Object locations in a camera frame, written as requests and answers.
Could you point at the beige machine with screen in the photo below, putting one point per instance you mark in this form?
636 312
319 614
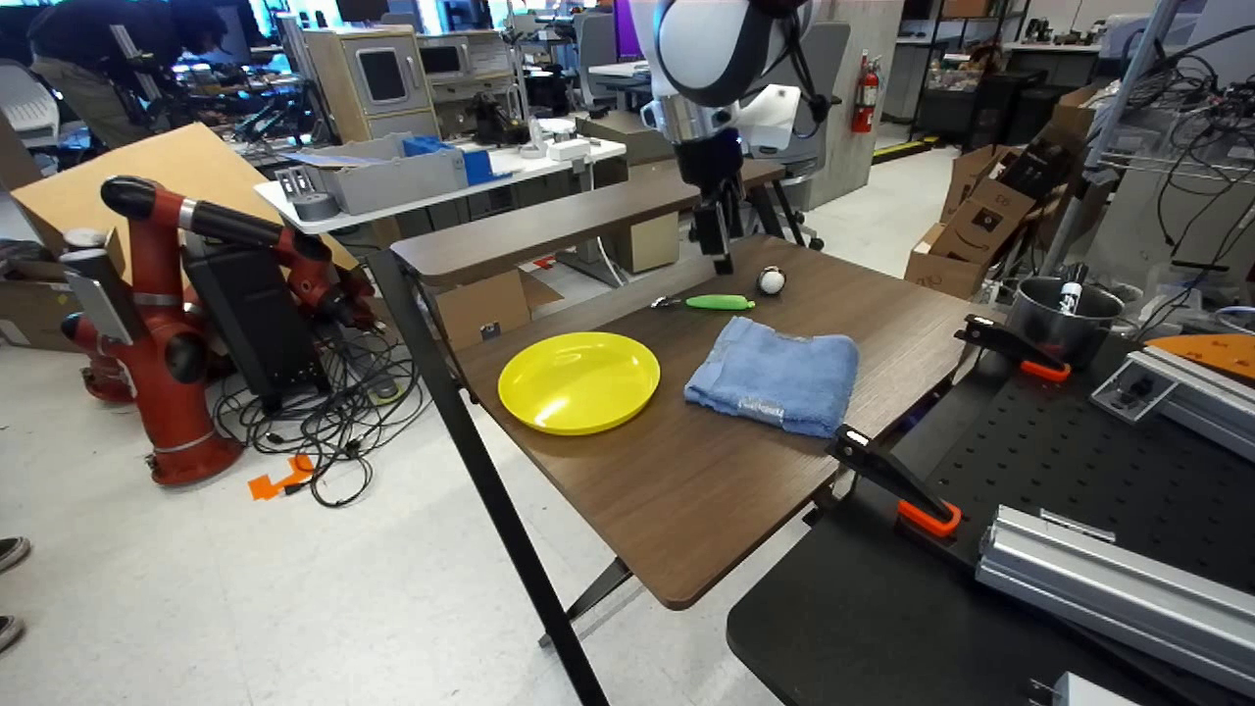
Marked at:
358 81

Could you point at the stacked cardboard boxes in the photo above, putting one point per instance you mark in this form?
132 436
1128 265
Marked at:
980 228

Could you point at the blue folded towel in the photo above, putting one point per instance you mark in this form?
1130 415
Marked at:
775 377

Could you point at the silver metal box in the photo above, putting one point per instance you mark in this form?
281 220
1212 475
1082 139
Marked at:
1130 389

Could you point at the aluminium extrusion profile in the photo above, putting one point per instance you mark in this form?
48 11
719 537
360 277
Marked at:
1111 589

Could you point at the purple screen monitor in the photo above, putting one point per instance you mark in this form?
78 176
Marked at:
634 26

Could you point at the yellow round plate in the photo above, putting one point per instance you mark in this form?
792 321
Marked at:
579 381

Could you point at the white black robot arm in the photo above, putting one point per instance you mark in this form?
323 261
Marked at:
708 45

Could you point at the small cardboard box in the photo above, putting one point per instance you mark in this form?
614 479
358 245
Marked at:
481 312

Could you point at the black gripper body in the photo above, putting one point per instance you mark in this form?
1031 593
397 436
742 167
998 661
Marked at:
711 168

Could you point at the large flat cardboard sheet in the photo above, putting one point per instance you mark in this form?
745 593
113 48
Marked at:
159 160

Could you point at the black perforated table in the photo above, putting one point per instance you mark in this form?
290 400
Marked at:
865 630

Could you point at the red fire extinguisher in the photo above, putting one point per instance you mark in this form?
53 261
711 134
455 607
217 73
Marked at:
865 94

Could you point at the white bottle black cap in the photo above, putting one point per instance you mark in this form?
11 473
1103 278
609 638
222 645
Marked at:
1073 295

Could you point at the white work table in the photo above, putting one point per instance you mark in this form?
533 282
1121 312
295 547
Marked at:
550 156

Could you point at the grey bin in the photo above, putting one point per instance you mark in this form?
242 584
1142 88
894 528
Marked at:
392 180

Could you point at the raised wooden desk shelf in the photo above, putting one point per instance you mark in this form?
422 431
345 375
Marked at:
550 220

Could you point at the dark shoe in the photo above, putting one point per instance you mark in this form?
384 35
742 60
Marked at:
9 632
9 555

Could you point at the orange board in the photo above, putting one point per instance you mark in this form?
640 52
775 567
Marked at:
1215 353

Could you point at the small white ball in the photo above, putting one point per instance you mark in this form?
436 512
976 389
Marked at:
771 278

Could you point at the red robot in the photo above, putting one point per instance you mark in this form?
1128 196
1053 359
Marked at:
163 377

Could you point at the blue cup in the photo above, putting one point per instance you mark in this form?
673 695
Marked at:
474 167

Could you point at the orange floor piece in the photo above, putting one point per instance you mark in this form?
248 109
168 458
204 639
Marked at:
277 479

